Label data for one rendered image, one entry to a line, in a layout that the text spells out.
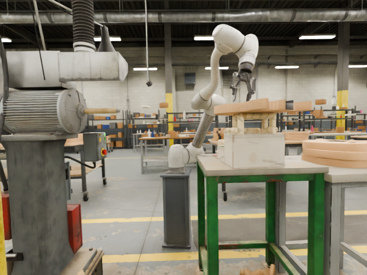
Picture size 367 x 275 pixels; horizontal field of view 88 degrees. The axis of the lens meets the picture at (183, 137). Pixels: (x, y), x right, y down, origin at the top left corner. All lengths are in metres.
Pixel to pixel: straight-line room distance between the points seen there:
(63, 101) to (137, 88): 11.53
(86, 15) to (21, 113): 0.61
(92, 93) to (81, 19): 12.25
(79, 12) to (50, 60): 0.29
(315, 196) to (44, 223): 1.44
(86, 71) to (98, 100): 12.13
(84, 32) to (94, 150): 0.72
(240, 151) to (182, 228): 1.20
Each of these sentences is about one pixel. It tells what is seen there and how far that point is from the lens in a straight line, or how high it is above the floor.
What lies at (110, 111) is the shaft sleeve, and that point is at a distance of 1.18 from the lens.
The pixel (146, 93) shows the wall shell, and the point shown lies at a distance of 12.48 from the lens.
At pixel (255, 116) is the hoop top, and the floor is 1.19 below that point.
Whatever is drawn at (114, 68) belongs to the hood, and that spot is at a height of 1.45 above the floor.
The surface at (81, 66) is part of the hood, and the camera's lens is 1.13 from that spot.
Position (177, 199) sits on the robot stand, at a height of 0.47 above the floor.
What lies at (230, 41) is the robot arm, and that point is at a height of 1.61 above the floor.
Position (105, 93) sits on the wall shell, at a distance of 13.15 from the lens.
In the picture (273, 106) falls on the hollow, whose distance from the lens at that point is 0.97.
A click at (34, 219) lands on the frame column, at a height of 0.66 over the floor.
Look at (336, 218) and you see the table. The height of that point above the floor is 0.66.
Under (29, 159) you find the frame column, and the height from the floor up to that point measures 0.99.
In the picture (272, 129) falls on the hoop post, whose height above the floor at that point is 1.13.
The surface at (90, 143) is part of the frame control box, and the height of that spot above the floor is 1.04.
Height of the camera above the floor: 1.14
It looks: 3 degrees down
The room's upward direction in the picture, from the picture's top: 1 degrees counter-clockwise
